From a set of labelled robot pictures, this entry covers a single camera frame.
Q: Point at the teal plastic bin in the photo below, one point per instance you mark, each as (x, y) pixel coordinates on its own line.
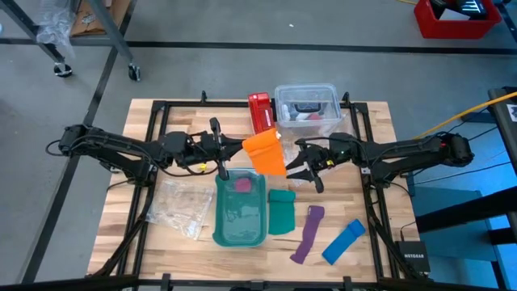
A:
(242, 218)

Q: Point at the black caster wheel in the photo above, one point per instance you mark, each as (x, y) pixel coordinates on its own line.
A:
(62, 70)
(134, 72)

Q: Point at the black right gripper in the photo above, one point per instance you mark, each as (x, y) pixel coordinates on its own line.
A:
(327, 155)

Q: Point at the cardboard box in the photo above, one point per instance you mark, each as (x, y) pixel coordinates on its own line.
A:
(87, 24)

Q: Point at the black device in crate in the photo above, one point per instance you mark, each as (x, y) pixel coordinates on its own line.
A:
(468, 6)

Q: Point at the red plastic crate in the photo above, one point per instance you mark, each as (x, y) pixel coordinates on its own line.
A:
(428, 26)

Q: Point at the black Netgear network switch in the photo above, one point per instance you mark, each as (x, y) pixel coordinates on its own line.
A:
(413, 256)

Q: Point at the clear plastic container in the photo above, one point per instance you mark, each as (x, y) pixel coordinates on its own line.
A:
(307, 95)

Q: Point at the blue bandage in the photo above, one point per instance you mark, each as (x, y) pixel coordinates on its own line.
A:
(343, 242)

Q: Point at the red item in container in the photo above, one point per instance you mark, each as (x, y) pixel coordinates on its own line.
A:
(315, 116)

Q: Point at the black metal table frame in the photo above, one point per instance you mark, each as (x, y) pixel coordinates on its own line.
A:
(190, 104)

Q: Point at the green bandage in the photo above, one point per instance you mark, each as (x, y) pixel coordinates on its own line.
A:
(281, 214)

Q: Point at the clear plastic wrap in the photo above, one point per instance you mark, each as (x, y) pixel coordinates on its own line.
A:
(54, 24)

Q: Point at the magenta bandage roll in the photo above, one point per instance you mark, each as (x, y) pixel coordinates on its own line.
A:
(243, 185)

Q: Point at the grey metal cart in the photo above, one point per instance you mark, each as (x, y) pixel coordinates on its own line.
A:
(110, 30)

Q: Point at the crumpled clear plastic bag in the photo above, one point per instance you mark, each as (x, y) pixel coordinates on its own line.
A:
(291, 147)

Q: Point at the black pouch in container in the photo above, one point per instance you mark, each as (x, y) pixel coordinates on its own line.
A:
(297, 108)

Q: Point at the black horizontal bar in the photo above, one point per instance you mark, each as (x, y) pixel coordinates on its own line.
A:
(60, 283)

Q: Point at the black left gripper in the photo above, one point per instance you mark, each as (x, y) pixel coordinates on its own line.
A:
(206, 147)

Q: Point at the purple bandage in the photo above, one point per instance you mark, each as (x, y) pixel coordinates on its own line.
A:
(309, 232)

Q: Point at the white tube in container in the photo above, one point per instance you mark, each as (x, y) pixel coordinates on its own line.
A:
(285, 111)

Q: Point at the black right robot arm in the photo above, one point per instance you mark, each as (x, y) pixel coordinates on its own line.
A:
(404, 151)

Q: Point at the flat clear plastic bag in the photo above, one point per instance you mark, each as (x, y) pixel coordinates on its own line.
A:
(179, 206)

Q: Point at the orange bandage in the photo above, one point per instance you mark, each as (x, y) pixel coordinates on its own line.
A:
(264, 155)

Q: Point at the black metal stand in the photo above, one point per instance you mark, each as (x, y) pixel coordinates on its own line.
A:
(505, 121)

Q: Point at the red box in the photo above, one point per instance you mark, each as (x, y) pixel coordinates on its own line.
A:
(260, 109)

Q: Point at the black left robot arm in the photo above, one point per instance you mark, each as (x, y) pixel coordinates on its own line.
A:
(121, 147)

